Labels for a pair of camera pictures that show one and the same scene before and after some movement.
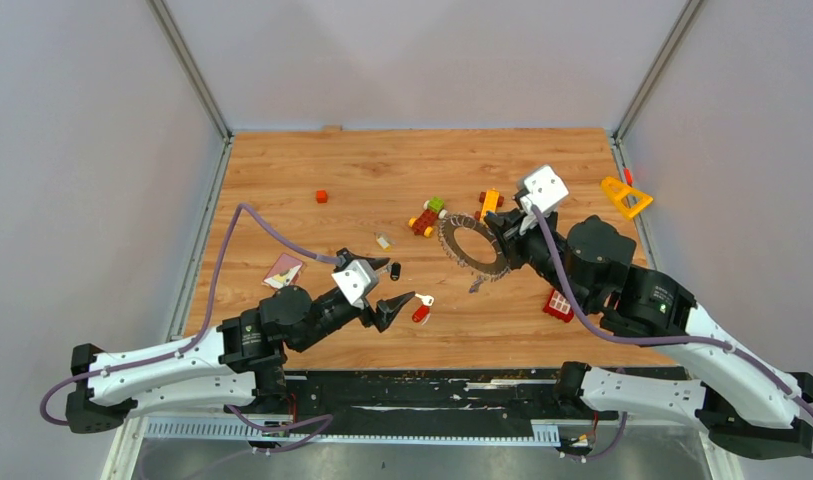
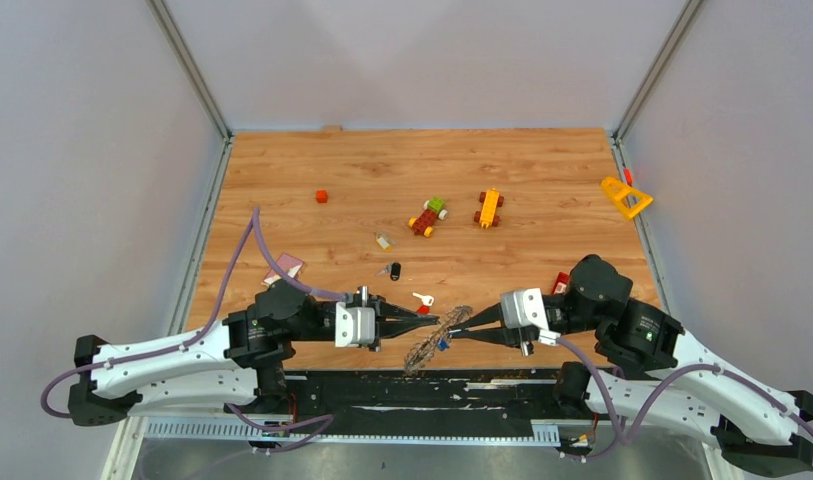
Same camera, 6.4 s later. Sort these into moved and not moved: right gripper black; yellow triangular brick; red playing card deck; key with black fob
Moved: right gripper black
Not moved: red playing card deck; key with black fob; yellow triangular brick
